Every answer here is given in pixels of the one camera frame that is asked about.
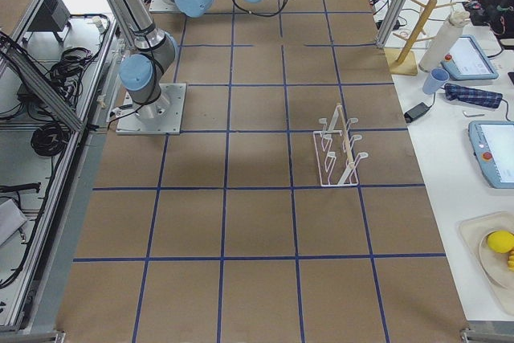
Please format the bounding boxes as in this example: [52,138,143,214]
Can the light blue cup on desk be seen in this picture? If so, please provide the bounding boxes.
[422,67,450,95]

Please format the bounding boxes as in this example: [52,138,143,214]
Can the black power adapter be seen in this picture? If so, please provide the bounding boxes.
[403,102,430,124]

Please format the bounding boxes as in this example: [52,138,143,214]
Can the wooden mug tree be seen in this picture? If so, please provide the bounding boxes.
[384,0,454,76]

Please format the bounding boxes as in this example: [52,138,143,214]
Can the blue plaid cloth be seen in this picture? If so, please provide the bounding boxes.
[443,84,503,109]

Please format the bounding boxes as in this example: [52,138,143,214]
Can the beige water bottle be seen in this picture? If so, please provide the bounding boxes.
[418,10,471,72]

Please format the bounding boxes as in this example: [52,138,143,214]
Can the blue teach pendant far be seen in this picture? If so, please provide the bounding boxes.
[441,35,499,80]

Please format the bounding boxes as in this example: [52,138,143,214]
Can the blue teach pendant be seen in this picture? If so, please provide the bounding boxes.
[441,35,499,80]
[468,120,513,189]

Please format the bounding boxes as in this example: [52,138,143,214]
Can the blue teach pendant near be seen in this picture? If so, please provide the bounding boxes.
[468,120,513,189]

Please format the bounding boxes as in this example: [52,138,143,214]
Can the yellow lemon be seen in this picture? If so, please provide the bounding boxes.
[487,230,514,254]

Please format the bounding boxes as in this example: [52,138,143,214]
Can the beige tray with plate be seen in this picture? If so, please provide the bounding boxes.
[459,211,513,316]

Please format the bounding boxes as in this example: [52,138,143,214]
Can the white wire cup rack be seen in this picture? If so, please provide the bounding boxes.
[312,104,369,187]

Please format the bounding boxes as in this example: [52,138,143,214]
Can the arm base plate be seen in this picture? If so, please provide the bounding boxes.
[116,84,187,135]
[149,0,180,14]

